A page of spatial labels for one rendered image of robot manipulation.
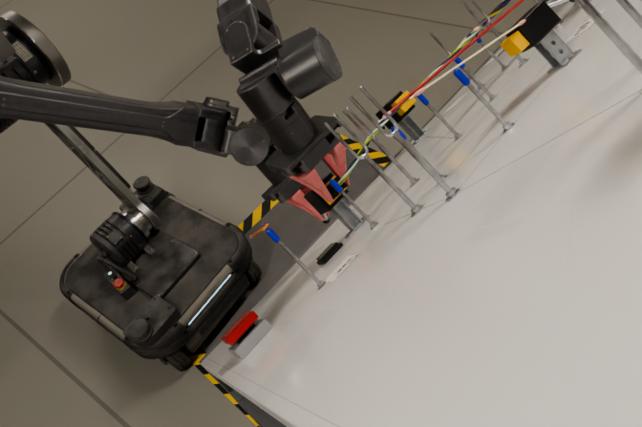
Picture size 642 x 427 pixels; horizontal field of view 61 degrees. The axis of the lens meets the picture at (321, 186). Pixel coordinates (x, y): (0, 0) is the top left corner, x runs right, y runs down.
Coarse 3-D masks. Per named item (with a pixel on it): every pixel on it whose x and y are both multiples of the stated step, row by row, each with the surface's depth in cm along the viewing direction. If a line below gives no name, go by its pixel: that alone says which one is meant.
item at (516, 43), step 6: (510, 36) 63; (516, 36) 62; (522, 36) 62; (504, 42) 63; (510, 42) 62; (516, 42) 62; (522, 42) 62; (528, 42) 62; (504, 48) 64; (510, 48) 63; (516, 48) 62; (522, 48) 62; (510, 54) 64
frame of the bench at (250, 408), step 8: (232, 392) 99; (240, 400) 98; (248, 400) 98; (248, 408) 97; (256, 408) 96; (256, 416) 95; (264, 416) 95; (272, 416) 95; (264, 424) 94; (272, 424) 94; (280, 424) 94
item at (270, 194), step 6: (276, 144) 89; (276, 150) 88; (270, 156) 88; (264, 162) 88; (258, 168) 90; (264, 168) 89; (264, 174) 90; (270, 174) 89; (276, 174) 89; (282, 174) 88; (270, 180) 90; (276, 180) 89; (282, 180) 89; (288, 180) 88; (270, 186) 93; (276, 186) 89; (282, 186) 88; (270, 192) 88; (276, 192) 87; (264, 198) 92; (270, 198) 88; (276, 198) 87
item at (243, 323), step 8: (248, 312) 73; (240, 320) 73; (248, 320) 71; (232, 328) 73; (240, 328) 71; (248, 328) 72; (224, 336) 73; (232, 336) 70; (240, 336) 70; (232, 344) 70
